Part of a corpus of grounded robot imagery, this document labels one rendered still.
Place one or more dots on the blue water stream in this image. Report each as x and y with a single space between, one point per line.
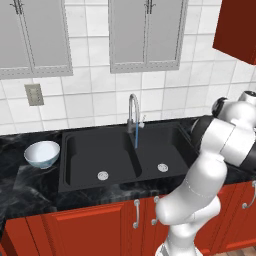
136 138

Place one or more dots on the grey glass cupboard door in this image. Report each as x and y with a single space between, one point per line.
166 31
128 33
8 40
46 36

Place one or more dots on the grey metal tap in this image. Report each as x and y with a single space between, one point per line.
132 110

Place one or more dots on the red corner cupboard door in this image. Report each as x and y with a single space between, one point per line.
13 238

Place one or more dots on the red wall cupboard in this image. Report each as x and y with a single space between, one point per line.
236 30

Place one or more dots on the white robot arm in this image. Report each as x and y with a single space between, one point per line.
203 173

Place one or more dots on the black double sink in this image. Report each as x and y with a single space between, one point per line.
100 156

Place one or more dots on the wide red cupboard door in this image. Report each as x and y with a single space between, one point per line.
83 230

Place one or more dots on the white bowl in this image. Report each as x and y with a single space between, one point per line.
41 154

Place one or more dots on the grey wall socket plate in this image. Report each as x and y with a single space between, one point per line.
34 95

